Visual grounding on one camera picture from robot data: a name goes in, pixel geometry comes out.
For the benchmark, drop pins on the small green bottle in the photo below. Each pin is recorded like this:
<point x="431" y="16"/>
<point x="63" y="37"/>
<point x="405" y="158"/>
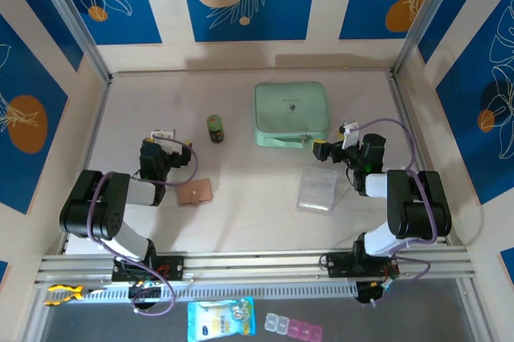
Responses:
<point x="215" y="129"/>

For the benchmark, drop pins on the wide aluminium base rail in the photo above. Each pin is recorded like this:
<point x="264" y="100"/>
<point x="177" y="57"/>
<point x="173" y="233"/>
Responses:
<point x="257" y="263"/>

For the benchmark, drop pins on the pink clear pill organizer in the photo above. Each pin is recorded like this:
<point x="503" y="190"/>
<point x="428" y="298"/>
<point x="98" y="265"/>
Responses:
<point x="293" y="326"/>

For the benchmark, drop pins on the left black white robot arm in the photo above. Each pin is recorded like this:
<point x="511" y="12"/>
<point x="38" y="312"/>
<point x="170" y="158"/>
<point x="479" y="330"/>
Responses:
<point x="96" y="205"/>

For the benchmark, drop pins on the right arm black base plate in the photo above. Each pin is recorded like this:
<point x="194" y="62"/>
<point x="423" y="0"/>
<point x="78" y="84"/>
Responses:
<point x="337" y="265"/>

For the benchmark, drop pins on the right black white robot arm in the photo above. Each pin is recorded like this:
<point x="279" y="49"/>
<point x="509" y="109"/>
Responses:
<point x="417" y="205"/>

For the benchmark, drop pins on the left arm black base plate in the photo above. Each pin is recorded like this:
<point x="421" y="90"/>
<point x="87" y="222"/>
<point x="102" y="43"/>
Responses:
<point x="174" y="267"/>

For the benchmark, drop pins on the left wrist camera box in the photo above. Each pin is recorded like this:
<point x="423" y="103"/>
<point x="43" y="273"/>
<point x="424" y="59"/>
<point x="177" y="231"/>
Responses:
<point x="162" y="134"/>

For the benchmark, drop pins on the blue white snack packet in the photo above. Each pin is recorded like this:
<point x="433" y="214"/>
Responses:
<point x="221" y="318"/>

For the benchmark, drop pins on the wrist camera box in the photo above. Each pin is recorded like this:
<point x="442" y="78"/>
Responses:
<point x="162" y="134"/>
<point x="350" y="135"/>

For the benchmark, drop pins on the tan leather card holder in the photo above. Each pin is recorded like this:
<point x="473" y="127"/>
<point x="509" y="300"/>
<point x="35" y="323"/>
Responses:
<point x="195" y="192"/>

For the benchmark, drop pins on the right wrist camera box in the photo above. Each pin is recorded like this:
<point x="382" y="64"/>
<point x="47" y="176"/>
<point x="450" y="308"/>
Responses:
<point x="350" y="135"/>

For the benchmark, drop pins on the mint green zip pouch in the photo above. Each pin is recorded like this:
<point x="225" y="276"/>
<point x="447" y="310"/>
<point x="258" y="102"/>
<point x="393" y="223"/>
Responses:
<point x="291" y="105"/>

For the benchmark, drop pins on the aluminium frame post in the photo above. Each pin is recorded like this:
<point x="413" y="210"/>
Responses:
<point x="72" y="13"/>
<point x="439" y="9"/>

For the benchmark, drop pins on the aluminium frame rail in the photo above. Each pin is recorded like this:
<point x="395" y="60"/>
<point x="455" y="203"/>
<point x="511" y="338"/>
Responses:
<point x="402" y="109"/>
<point x="89" y="149"/>

